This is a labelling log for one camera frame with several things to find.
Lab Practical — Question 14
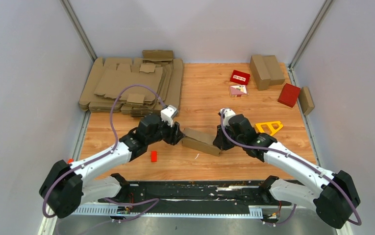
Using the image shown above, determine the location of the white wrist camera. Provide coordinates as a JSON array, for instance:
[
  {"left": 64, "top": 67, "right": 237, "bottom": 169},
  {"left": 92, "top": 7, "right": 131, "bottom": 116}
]
[
  {"left": 160, "top": 105, "right": 178, "bottom": 127},
  {"left": 218, "top": 108, "right": 236, "bottom": 127}
]

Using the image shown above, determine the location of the flat brown cardboard box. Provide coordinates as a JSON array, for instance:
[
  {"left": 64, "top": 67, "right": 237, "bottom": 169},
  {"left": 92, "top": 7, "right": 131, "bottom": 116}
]
[{"left": 263, "top": 55, "right": 285, "bottom": 86}]

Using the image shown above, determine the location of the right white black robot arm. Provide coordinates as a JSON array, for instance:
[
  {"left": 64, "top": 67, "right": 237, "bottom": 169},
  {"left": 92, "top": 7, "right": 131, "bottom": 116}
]
[{"left": 213, "top": 108, "right": 362, "bottom": 229}]

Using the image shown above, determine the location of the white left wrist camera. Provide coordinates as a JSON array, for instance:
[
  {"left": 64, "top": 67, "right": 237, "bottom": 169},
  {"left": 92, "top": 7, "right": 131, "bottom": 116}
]
[{"left": 160, "top": 105, "right": 178, "bottom": 127}]

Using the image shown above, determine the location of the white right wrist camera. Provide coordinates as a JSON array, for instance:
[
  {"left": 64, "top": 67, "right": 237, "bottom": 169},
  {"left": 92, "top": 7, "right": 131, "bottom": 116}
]
[{"left": 218, "top": 108, "right": 236, "bottom": 127}]

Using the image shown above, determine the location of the yellow plastic triangle frame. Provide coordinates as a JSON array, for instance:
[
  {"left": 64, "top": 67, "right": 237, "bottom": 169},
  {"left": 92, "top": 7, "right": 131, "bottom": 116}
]
[{"left": 255, "top": 121, "right": 283, "bottom": 136}]

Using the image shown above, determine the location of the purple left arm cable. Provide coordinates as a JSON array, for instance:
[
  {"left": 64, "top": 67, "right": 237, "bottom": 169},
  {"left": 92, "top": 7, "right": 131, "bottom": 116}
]
[{"left": 42, "top": 84, "right": 169, "bottom": 228}]

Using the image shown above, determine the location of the closed red box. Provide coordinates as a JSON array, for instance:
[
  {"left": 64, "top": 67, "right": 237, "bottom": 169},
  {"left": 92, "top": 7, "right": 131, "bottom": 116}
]
[{"left": 277, "top": 83, "right": 301, "bottom": 108}]

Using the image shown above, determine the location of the aluminium frame post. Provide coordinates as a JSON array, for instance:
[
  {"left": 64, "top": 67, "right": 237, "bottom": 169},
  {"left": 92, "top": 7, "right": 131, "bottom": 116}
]
[
  {"left": 60, "top": 0, "right": 97, "bottom": 62},
  {"left": 288, "top": 0, "right": 335, "bottom": 70}
]

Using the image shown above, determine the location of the stack of flat cardboard sheets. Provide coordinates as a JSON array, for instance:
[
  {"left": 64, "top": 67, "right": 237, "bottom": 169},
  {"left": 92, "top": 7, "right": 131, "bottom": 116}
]
[{"left": 78, "top": 50, "right": 184, "bottom": 118}]

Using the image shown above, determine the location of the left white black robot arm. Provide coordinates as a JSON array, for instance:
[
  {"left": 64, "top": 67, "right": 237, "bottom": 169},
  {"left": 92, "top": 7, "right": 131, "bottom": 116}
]
[{"left": 39, "top": 115, "right": 185, "bottom": 218}]

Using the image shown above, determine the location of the left aluminium frame post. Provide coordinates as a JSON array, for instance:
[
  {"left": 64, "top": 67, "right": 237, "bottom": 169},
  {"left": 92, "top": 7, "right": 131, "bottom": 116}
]
[{"left": 60, "top": 0, "right": 97, "bottom": 62}]

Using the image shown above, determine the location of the small brown box at edge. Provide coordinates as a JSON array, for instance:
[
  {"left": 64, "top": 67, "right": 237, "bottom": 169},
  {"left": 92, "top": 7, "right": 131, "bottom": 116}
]
[{"left": 298, "top": 86, "right": 315, "bottom": 116}]

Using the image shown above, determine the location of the right aluminium frame post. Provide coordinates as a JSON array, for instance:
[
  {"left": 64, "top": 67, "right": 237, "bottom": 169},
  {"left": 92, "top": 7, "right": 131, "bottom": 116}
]
[{"left": 288, "top": 0, "right": 335, "bottom": 70}]

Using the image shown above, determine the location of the tall brown cardboard box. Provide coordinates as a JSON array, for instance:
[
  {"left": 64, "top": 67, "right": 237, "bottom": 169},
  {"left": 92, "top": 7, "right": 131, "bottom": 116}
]
[{"left": 250, "top": 54, "right": 271, "bottom": 91}]

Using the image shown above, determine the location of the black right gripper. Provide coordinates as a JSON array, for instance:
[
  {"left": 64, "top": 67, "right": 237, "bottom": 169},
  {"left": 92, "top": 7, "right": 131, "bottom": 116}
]
[{"left": 213, "top": 123, "right": 245, "bottom": 151}]

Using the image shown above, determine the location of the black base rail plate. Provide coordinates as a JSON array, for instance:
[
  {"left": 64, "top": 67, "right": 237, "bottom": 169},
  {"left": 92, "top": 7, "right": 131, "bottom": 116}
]
[{"left": 112, "top": 173, "right": 291, "bottom": 215}]

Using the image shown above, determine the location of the red open box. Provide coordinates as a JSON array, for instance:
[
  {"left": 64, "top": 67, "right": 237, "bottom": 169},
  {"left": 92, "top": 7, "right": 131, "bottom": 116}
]
[{"left": 230, "top": 70, "right": 251, "bottom": 85}]

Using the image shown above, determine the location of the pink white small card box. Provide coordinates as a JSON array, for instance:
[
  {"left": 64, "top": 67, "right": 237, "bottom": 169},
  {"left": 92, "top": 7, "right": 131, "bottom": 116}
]
[{"left": 229, "top": 85, "right": 249, "bottom": 97}]

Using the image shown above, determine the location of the white slotted cable duct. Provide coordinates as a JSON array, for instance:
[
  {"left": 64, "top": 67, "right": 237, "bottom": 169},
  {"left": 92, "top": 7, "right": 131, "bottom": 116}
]
[{"left": 59, "top": 204, "right": 264, "bottom": 218}]

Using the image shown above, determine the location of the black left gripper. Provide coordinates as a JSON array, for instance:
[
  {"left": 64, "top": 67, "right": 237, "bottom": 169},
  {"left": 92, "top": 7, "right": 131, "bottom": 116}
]
[{"left": 147, "top": 116, "right": 186, "bottom": 146}]

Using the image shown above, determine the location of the small red block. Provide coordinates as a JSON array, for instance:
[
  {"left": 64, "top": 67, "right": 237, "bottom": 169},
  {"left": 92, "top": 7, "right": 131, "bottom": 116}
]
[{"left": 150, "top": 151, "right": 158, "bottom": 163}]

